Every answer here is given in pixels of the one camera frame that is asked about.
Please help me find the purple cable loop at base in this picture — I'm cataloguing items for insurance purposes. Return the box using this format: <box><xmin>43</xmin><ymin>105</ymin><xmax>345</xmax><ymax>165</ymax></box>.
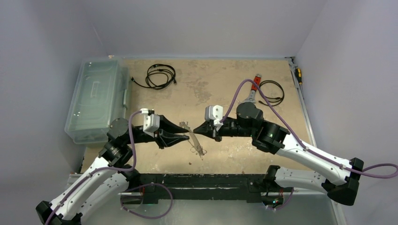
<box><xmin>120</xmin><ymin>182</ymin><xmax>175</xmax><ymax>220</ymax></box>

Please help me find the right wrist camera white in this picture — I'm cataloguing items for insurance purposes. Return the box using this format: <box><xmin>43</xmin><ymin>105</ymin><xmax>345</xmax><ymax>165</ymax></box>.
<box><xmin>204</xmin><ymin>105</ymin><xmax>223</xmax><ymax>128</ymax></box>

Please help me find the yellow black screwdriver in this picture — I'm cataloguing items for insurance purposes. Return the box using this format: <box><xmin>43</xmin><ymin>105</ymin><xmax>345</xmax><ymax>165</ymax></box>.
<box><xmin>294</xmin><ymin>68</ymin><xmax>303</xmax><ymax>85</ymax></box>

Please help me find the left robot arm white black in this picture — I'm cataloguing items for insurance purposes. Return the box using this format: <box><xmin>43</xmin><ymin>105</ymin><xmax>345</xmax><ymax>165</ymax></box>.
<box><xmin>36</xmin><ymin>110</ymin><xmax>189</xmax><ymax>225</ymax></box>

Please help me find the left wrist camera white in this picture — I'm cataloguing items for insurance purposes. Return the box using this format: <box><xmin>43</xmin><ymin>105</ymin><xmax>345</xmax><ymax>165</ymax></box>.
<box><xmin>140</xmin><ymin>108</ymin><xmax>160</xmax><ymax>137</ymax></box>

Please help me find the black coiled cable right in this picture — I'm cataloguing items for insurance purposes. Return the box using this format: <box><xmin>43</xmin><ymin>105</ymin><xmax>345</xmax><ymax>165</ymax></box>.
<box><xmin>258</xmin><ymin>80</ymin><xmax>285</xmax><ymax>107</ymax></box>

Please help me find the clear plastic storage bin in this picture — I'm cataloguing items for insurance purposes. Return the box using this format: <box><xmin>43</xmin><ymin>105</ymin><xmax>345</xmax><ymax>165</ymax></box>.
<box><xmin>64</xmin><ymin>57</ymin><xmax>130</xmax><ymax>145</ymax></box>

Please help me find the aluminium frame rail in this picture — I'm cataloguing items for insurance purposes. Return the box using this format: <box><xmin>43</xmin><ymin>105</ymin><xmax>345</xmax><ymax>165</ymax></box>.
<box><xmin>63</xmin><ymin>57</ymin><xmax>346</xmax><ymax>225</ymax></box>

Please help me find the red handled adjustable wrench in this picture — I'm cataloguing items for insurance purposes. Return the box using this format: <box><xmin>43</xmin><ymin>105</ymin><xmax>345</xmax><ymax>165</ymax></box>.
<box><xmin>243</xmin><ymin>74</ymin><xmax>262</xmax><ymax>104</ymax></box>

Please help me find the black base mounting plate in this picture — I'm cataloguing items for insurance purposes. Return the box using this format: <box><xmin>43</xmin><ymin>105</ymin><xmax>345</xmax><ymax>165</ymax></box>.
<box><xmin>121</xmin><ymin>172</ymin><xmax>294</xmax><ymax>206</ymax></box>

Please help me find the keyring chain with keys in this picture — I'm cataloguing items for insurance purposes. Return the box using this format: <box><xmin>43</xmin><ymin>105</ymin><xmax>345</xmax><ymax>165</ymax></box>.
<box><xmin>178</xmin><ymin>121</ymin><xmax>207</xmax><ymax>160</ymax></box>

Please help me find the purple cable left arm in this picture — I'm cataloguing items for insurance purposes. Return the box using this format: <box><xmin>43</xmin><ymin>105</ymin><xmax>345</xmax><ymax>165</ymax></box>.
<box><xmin>45</xmin><ymin>110</ymin><xmax>147</xmax><ymax>225</ymax></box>

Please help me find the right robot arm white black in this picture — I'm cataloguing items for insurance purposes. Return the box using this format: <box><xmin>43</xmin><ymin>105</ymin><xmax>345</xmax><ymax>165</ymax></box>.
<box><xmin>193</xmin><ymin>102</ymin><xmax>364</xmax><ymax>206</ymax></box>

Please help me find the black coiled cable left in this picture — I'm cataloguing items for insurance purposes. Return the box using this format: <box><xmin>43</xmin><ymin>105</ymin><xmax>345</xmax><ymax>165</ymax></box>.
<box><xmin>130</xmin><ymin>64</ymin><xmax>178</xmax><ymax>90</ymax></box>

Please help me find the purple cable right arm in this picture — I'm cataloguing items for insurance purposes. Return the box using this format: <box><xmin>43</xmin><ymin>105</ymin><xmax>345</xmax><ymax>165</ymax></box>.
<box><xmin>219</xmin><ymin>79</ymin><xmax>398</xmax><ymax>179</ymax></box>

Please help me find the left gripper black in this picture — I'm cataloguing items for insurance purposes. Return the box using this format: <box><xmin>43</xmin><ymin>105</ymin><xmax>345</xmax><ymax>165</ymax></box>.
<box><xmin>125</xmin><ymin>115</ymin><xmax>189</xmax><ymax>149</ymax></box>

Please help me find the black coiled cable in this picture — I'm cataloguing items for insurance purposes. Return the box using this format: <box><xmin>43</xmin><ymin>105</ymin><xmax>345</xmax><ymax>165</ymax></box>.
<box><xmin>258</xmin><ymin>80</ymin><xmax>285</xmax><ymax>107</ymax></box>
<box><xmin>130</xmin><ymin>64</ymin><xmax>178</xmax><ymax>90</ymax></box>

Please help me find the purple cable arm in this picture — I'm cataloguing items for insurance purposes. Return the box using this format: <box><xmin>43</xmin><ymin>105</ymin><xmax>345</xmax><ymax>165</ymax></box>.
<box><xmin>219</xmin><ymin>79</ymin><xmax>398</xmax><ymax>179</ymax></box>
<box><xmin>45</xmin><ymin>110</ymin><xmax>147</xmax><ymax>225</ymax></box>

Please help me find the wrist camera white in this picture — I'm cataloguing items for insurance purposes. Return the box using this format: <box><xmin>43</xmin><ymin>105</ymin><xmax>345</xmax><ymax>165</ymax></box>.
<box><xmin>140</xmin><ymin>108</ymin><xmax>160</xmax><ymax>137</ymax></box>
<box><xmin>204</xmin><ymin>105</ymin><xmax>223</xmax><ymax>128</ymax></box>

